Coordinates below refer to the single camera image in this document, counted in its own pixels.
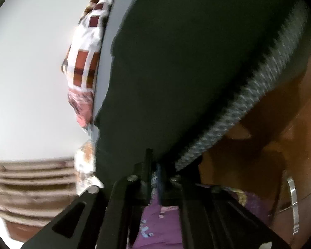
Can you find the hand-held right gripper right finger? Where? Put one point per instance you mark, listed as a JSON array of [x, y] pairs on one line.
[[160, 186]]

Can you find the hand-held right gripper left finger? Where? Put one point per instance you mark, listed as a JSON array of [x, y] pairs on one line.
[[147, 181]]

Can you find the black pants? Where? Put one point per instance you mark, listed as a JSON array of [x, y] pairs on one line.
[[197, 70]]

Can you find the white orange floral pillow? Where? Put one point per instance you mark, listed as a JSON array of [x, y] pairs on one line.
[[85, 158]]

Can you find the pink patterned cloth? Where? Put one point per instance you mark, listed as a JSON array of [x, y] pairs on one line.
[[81, 106]]

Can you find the brown wooden headboard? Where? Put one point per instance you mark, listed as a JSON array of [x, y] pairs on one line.
[[31, 186]]

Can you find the silver bangle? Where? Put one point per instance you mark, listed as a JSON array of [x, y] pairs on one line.
[[293, 199]]

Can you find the white brown checked pillow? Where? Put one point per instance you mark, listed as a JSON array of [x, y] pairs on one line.
[[84, 62]]

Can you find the grey mesh mattress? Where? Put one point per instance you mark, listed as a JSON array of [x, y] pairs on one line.
[[280, 57]]

